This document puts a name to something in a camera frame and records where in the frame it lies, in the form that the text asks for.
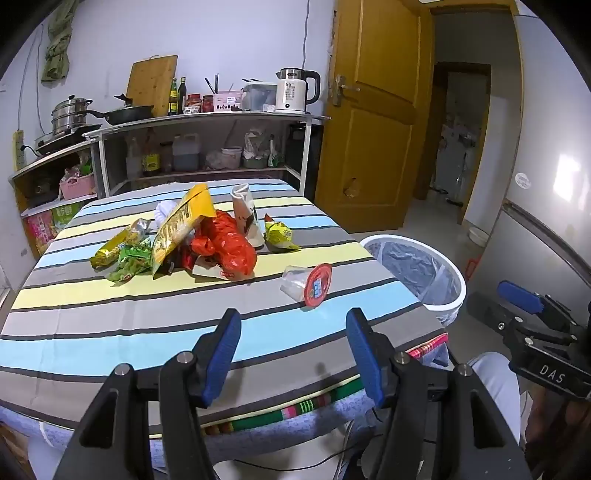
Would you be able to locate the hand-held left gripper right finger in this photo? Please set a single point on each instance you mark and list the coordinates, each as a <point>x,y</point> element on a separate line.
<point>364,355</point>

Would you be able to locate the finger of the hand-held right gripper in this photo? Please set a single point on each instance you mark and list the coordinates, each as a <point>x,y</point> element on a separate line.
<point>485,311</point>
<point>519,295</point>

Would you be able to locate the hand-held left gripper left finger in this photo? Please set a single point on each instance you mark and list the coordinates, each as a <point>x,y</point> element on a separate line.
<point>221,355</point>

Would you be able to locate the white trash bin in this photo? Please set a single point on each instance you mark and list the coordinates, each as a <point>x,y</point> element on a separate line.
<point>415,272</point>

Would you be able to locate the clear plastic cup red lid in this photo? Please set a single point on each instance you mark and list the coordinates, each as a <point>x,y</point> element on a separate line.
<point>309,284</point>

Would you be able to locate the red plastic bag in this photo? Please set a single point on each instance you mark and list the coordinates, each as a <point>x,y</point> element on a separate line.
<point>226,244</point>

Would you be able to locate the yellow-green small snack packet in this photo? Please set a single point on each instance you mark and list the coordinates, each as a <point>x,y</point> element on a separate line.
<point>279,235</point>

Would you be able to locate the yellow snack bag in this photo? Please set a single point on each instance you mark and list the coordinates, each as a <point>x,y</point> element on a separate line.
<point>178,226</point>

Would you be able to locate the gold-green snack packet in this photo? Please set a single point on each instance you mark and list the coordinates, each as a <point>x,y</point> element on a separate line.
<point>117,244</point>

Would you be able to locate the white paper cup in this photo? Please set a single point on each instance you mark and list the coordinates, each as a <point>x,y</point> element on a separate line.
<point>242,203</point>

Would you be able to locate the person's leg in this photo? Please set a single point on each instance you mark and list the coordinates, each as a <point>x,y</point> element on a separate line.
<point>496,392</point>

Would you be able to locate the white floor basin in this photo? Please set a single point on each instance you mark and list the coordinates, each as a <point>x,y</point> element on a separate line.
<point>479,235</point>

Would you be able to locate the colourful woven cloth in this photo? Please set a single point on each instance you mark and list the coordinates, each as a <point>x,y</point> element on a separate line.
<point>286,408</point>

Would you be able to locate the striped tablecloth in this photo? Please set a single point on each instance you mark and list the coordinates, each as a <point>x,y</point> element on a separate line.
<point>138,332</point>

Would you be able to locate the green snack packet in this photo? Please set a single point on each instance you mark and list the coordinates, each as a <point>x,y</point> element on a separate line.
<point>131,263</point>

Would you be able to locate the grey refrigerator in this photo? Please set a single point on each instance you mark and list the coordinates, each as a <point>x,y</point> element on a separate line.
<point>545,161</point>

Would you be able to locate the white foam fruit net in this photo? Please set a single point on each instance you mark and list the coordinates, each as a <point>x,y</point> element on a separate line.
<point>164,213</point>

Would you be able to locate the white plastic bucket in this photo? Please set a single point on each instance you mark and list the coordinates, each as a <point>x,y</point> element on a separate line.
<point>232,158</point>

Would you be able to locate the yellow label bottle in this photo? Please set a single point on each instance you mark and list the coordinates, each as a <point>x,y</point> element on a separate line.
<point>150,161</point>

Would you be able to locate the crumpled plastic bags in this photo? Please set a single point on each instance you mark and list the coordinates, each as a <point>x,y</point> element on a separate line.
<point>261,150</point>

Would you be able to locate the clear plastic bottle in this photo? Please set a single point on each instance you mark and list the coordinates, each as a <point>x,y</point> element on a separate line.
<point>133,159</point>

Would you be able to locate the colourful snack packages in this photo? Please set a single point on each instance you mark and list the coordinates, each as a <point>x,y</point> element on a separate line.
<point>51,224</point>

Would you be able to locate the pink plastic basket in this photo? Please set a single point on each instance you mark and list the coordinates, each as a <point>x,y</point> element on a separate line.
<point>77,187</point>

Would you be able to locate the wooden door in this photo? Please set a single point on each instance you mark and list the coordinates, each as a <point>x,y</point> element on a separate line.
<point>369,115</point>

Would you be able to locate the white metal shelf unit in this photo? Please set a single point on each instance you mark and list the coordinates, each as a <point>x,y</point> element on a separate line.
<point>203,121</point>

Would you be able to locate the red sauce jar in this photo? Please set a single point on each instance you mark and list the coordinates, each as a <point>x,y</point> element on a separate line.
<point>194,104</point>
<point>207,104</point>

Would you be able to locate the pink utensil box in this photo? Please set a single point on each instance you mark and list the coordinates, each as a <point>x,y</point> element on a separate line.
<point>227,101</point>

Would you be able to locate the black frying pan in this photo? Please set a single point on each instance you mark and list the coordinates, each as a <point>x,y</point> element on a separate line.
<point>127,114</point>

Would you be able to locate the green glass bottle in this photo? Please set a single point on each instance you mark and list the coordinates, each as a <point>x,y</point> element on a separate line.
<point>173,99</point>

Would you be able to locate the clear storage container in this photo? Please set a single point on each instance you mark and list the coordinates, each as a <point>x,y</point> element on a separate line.
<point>259,97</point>

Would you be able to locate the dark sauce bottle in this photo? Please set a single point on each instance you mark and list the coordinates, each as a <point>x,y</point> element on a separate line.
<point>182,97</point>

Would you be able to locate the wooden side shelf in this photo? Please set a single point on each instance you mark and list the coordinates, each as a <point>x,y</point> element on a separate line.
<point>41,161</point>

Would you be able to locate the black induction cooker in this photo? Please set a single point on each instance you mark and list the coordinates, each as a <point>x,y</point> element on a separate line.
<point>64,138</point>

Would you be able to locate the white electric kettle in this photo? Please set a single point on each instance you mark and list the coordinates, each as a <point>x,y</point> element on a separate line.
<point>292,92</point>

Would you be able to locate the black chopsticks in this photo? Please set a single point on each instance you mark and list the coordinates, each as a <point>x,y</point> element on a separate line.
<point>213,83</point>

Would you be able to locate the wooden cutting board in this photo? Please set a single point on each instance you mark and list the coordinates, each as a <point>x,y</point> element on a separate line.
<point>150,83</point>

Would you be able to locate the steel steamer pot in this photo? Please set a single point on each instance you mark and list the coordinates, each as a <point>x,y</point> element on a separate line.
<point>69,115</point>

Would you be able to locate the yellow power strip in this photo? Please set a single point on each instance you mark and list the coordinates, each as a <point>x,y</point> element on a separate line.
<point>19,150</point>

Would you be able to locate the green hanging cloth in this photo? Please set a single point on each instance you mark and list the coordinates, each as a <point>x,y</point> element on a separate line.
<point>57,41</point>

